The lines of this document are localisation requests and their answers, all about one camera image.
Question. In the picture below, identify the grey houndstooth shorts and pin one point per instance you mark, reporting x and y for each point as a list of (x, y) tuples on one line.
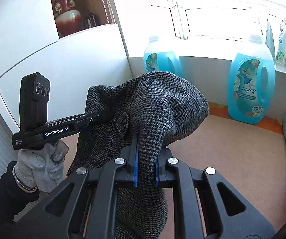
[(160, 108)]

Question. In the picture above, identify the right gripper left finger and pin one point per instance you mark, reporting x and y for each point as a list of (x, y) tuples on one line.
[(84, 205)]

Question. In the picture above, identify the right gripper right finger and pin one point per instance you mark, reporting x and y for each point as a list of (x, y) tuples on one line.
[(206, 205)]

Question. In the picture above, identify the right blue detergent bottle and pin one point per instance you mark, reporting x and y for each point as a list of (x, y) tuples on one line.
[(251, 81)]

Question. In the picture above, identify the black sleeved left forearm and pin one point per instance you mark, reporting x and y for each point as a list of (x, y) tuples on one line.
[(12, 198)]

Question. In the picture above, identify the blue detergent bottle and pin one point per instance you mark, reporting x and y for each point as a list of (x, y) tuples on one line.
[(160, 55), (251, 81)]

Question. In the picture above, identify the grey gloved left hand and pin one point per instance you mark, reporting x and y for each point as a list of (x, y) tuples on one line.
[(40, 169)]

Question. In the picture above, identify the refill pouch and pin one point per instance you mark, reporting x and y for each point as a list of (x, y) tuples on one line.
[(269, 39), (281, 49)]

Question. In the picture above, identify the left blue detergent bottle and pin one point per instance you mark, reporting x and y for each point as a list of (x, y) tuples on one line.
[(160, 55)]

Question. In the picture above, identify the white cabinet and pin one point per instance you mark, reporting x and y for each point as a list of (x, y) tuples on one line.
[(29, 42)]

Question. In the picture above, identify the black camera box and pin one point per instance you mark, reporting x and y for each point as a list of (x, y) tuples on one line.
[(34, 97)]

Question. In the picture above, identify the red ceramic vase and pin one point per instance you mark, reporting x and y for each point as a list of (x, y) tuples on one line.
[(67, 18)]

